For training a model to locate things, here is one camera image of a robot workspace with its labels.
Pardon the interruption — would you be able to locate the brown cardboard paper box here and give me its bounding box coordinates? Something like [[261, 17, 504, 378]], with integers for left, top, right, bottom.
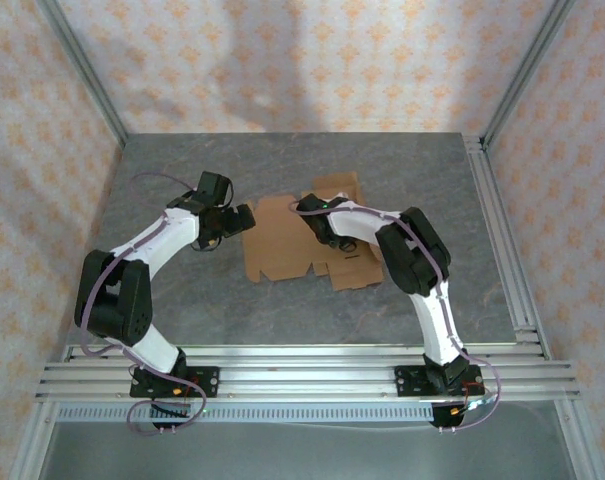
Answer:
[[241, 171, 385, 293]]

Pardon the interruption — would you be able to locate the grey steel panel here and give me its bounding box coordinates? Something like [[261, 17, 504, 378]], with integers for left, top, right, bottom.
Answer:
[[41, 419, 591, 480]]

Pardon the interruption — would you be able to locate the purple cable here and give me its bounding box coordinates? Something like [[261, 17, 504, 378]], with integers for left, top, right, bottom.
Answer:
[[288, 199, 503, 434], [78, 171, 208, 437]]

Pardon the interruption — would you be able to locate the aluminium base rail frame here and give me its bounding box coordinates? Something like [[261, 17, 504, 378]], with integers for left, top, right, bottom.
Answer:
[[34, 343, 581, 402]]

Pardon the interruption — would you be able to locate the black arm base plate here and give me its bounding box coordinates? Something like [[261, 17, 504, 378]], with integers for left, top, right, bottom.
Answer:
[[394, 364, 484, 400], [130, 366, 220, 400]]

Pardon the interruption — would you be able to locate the aluminium side rail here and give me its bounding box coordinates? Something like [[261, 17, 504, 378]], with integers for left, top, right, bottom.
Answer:
[[462, 133, 552, 360]]

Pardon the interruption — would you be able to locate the slotted grey cable duct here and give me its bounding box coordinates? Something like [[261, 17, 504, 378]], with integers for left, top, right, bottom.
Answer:
[[56, 402, 436, 422]]

